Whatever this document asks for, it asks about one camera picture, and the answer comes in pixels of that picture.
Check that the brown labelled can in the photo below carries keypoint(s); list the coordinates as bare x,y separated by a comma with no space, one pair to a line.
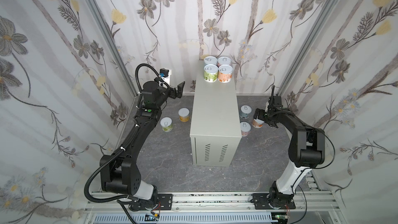
225,73

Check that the teal labelled can right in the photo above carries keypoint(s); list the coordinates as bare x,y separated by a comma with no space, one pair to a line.
245,111

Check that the blue labelled can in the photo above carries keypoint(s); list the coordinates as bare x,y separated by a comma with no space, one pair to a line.
210,60

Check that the white slotted cable duct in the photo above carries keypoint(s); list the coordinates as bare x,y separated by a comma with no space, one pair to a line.
205,218

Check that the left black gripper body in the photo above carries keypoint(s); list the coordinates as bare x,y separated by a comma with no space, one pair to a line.
171,93

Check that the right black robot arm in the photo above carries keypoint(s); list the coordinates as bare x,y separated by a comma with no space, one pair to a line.
309,149

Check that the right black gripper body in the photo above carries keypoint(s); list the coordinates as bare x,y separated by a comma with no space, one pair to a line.
274,102

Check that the pink labelled can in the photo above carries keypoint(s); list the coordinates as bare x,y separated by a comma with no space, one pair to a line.
224,61

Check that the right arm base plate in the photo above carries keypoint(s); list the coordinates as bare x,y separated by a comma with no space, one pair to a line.
274,202

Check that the grey metal cabinet counter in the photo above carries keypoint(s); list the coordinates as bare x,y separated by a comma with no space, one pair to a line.
215,124

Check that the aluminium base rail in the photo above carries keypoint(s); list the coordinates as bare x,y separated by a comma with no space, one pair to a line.
310,201

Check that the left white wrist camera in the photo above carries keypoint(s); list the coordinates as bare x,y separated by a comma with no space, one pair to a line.
165,74

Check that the green white labelled can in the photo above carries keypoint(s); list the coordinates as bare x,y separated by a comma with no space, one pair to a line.
210,73

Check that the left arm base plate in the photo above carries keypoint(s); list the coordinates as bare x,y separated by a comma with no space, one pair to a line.
161,201

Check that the orange yellow labelled can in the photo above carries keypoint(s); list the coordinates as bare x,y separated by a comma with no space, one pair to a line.
184,114

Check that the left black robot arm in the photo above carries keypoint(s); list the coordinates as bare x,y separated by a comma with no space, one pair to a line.
119,172

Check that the pink white can right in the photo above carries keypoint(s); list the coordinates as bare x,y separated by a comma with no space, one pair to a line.
245,128

